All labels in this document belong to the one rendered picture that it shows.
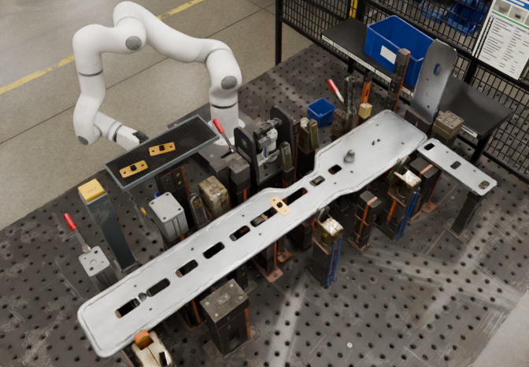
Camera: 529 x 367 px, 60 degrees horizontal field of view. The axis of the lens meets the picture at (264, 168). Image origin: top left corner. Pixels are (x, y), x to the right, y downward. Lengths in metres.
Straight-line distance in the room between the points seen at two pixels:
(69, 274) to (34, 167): 1.56
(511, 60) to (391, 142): 0.54
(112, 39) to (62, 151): 1.86
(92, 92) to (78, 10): 3.07
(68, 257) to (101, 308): 0.54
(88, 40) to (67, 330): 1.00
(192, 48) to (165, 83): 1.97
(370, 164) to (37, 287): 1.32
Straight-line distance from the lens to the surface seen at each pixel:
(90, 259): 1.50
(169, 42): 1.73
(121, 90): 3.74
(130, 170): 1.53
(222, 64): 1.78
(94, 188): 1.53
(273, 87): 2.49
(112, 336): 1.44
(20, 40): 4.65
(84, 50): 1.72
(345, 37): 2.29
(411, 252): 1.91
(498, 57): 2.03
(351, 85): 1.76
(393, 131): 1.88
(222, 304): 1.38
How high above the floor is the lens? 2.28
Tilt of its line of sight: 50 degrees down
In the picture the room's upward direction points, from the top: 1 degrees counter-clockwise
